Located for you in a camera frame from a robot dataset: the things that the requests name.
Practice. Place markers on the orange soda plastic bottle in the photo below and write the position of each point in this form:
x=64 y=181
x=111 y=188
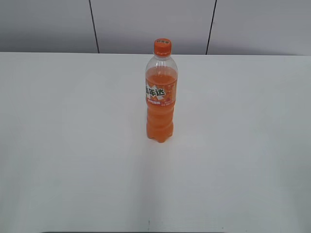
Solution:
x=161 y=77

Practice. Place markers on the orange bottle cap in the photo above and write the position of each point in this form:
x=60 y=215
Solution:
x=162 y=47

